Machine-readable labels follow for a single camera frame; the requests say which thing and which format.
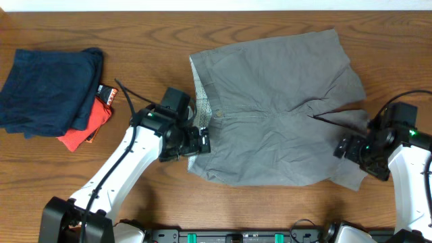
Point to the folded red garment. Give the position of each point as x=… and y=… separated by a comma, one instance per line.
x=99, y=115

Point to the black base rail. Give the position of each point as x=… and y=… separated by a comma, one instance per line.
x=179, y=236

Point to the folded navy blue garment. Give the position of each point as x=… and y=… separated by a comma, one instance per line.
x=49, y=92

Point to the black red patterned garment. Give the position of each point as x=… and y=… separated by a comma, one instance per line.
x=106, y=94

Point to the grey shorts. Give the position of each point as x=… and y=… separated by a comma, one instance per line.
x=276, y=109

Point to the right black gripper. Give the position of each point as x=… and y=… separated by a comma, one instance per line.
x=356, y=140

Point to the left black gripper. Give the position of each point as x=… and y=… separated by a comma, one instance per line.
x=194, y=147

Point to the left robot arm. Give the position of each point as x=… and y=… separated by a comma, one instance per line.
x=89, y=214

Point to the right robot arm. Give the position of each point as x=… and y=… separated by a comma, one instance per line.
x=403, y=154

